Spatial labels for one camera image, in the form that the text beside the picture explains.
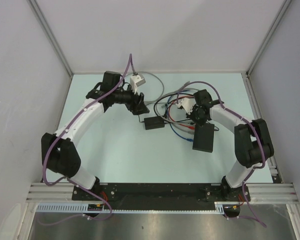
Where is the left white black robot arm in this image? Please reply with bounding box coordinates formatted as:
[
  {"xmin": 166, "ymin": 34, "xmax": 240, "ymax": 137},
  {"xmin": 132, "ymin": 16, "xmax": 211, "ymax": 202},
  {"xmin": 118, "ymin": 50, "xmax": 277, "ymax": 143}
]
[{"xmin": 41, "ymin": 71, "xmax": 150, "ymax": 200}]

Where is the small black adapter box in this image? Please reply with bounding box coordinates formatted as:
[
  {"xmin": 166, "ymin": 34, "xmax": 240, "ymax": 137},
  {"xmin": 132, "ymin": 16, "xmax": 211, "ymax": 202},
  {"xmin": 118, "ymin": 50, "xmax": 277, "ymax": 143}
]
[{"xmin": 143, "ymin": 116, "xmax": 165, "ymax": 130}]

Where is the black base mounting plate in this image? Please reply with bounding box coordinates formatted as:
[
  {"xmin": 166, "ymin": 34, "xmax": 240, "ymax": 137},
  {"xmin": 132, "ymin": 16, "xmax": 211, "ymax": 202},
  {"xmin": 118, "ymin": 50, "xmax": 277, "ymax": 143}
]
[{"xmin": 72, "ymin": 182, "xmax": 251, "ymax": 218}]

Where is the red ethernet cable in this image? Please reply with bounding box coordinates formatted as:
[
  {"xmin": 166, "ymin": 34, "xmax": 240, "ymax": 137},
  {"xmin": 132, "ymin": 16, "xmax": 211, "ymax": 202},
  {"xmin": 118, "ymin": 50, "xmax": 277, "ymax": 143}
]
[{"xmin": 167, "ymin": 98, "xmax": 196, "ymax": 131}]

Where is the blue ethernet cable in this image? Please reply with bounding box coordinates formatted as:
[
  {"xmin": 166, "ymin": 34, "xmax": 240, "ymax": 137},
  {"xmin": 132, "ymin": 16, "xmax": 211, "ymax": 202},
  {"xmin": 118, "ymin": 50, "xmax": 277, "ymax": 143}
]
[{"xmin": 164, "ymin": 88, "xmax": 196, "ymax": 143}]

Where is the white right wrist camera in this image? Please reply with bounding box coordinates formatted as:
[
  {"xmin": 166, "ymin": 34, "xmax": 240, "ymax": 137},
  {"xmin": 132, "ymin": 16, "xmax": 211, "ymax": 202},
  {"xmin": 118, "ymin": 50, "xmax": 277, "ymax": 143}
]
[{"xmin": 175, "ymin": 97, "xmax": 196, "ymax": 115}]

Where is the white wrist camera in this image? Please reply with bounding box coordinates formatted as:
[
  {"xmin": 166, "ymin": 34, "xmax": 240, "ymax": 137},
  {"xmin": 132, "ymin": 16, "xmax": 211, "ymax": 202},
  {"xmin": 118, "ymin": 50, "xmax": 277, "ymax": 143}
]
[
  {"xmin": 129, "ymin": 73, "xmax": 146, "ymax": 95},
  {"xmin": 175, "ymin": 97, "xmax": 196, "ymax": 115}
]

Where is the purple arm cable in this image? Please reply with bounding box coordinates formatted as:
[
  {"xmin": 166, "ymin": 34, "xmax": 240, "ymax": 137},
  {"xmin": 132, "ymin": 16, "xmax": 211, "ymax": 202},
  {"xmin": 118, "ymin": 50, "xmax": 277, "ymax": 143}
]
[
  {"xmin": 36, "ymin": 53, "xmax": 133, "ymax": 225},
  {"xmin": 176, "ymin": 81, "xmax": 268, "ymax": 228}
]

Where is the right aluminium corner post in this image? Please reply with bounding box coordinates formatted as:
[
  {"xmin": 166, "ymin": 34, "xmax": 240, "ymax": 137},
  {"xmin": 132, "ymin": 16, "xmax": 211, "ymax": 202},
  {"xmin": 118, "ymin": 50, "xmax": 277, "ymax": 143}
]
[{"xmin": 245, "ymin": 0, "xmax": 294, "ymax": 77}]

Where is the black Mercury network switch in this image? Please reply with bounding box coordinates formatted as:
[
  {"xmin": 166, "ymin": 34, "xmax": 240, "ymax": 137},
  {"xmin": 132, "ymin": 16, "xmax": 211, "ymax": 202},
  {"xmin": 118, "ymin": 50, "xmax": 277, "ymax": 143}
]
[{"xmin": 192, "ymin": 123, "xmax": 215, "ymax": 153}]

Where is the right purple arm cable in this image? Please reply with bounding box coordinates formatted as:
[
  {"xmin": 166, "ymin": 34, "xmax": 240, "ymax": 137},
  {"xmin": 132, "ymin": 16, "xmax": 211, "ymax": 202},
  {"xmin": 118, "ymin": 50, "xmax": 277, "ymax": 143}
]
[{"xmin": 176, "ymin": 81, "xmax": 268, "ymax": 228}]

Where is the black ethernet cable teal plug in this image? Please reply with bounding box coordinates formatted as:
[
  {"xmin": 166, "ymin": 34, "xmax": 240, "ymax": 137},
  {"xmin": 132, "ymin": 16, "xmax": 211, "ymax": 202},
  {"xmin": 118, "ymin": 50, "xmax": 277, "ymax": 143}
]
[{"xmin": 152, "ymin": 91, "xmax": 195, "ymax": 135}]

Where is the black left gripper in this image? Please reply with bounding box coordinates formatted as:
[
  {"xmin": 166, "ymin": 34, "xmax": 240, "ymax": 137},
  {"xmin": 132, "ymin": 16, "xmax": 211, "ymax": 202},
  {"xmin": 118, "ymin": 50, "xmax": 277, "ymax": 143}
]
[{"xmin": 112, "ymin": 83, "xmax": 149, "ymax": 116}]

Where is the thin black power cord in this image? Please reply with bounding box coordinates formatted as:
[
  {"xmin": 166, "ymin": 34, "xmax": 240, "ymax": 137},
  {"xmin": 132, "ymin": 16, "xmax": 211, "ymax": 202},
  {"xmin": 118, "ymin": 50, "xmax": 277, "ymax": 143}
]
[{"xmin": 138, "ymin": 96, "xmax": 191, "ymax": 124}]

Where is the long grey ethernet cable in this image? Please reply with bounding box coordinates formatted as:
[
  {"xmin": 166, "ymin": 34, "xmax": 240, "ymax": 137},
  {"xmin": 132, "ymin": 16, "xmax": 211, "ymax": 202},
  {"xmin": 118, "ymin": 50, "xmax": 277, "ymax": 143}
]
[{"xmin": 137, "ymin": 71, "xmax": 203, "ymax": 105}]

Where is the left aluminium corner post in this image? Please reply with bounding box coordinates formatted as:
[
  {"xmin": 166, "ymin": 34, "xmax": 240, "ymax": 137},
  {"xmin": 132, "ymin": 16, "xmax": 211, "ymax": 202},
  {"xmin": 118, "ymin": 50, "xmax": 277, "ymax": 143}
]
[{"xmin": 27, "ymin": 0, "xmax": 74, "ymax": 78}]

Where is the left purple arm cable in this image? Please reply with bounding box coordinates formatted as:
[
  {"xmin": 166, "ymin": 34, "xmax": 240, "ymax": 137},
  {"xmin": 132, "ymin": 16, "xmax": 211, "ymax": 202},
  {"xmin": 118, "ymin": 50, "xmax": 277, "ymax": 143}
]
[{"xmin": 36, "ymin": 53, "xmax": 133, "ymax": 225}]

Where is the aluminium corner post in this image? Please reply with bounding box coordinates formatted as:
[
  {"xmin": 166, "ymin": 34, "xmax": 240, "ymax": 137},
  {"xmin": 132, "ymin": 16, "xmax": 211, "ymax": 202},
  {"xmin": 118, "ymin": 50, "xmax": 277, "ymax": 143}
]
[
  {"xmin": 245, "ymin": 0, "xmax": 294, "ymax": 77},
  {"xmin": 27, "ymin": 0, "xmax": 74, "ymax": 78}
]

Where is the aluminium front frame rail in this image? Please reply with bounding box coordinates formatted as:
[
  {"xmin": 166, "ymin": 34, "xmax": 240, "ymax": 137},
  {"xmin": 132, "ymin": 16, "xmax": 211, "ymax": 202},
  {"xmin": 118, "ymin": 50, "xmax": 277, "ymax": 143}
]
[{"xmin": 26, "ymin": 182, "xmax": 299, "ymax": 205}]

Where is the white slotted cable duct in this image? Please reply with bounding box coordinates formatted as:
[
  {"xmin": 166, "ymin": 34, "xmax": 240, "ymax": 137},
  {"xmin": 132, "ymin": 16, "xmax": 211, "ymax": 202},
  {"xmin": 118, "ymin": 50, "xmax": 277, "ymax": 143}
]
[{"xmin": 36, "ymin": 203, "xmax": 224, "ymax": 215}]

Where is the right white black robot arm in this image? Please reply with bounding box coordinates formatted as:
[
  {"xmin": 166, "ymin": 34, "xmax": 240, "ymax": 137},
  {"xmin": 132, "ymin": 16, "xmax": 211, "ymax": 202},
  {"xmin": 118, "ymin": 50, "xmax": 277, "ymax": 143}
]
[{"xmin": 179, "ymin": 89, "xmax": 274, "ymax": 201}]

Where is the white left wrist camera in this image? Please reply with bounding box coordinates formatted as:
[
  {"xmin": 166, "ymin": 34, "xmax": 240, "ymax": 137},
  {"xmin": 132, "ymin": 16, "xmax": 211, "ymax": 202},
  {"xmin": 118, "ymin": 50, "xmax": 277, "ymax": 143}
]
[{"xmin": 129, "ymin": 73, "xmax": 146, "ymax": 95}]

